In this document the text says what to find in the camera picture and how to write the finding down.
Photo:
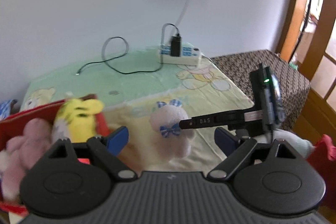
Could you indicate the light grey plush toy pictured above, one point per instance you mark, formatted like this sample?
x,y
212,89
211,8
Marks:
x,y
291,141

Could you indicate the black charger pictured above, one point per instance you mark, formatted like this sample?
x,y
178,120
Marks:
x,y
176,45

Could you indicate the white power strip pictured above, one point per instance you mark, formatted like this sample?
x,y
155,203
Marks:
x,y
189,57

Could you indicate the pink plush toy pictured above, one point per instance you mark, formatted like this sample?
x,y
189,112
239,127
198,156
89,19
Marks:
x,y
26,142

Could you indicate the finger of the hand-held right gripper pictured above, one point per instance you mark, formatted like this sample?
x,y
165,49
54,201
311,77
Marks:
x,y
204,121

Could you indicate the printed pastel bed sheet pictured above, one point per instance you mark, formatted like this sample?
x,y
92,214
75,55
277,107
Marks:
x,y
147,85

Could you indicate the yellow plush toy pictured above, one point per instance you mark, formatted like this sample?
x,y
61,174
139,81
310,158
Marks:
x,y
78,119

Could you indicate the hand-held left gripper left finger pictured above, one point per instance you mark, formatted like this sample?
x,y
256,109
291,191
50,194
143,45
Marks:
x,y
118,138

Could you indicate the wooden door frame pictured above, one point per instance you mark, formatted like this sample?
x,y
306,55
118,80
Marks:
x,y
294,16

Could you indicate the red cloth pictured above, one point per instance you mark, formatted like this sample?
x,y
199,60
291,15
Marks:
x,y
323,161

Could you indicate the blue white patterned bag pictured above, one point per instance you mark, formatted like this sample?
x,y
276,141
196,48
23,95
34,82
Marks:
x,y
6,108

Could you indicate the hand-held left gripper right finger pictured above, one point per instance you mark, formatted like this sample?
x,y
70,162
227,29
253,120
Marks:
x,y
224,141

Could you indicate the white plush toy blue bows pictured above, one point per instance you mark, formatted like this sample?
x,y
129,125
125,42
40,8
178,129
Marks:
x,y
170,119

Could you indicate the red cardboard box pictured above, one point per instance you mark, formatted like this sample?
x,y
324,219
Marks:
x,y
15,119

